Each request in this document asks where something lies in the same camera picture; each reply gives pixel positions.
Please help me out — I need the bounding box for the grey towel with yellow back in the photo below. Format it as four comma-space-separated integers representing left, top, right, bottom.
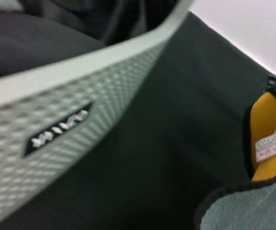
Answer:
193, 90, 276, 230

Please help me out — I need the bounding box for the black tablecloth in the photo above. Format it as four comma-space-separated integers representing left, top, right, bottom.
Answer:
8, 11, 276, 230

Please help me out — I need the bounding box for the grey perforated storage box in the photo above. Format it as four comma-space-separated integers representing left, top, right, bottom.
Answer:
0, 0, 196, 230

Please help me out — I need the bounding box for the black cloth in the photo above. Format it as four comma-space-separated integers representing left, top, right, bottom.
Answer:
0, 0, 184, 81

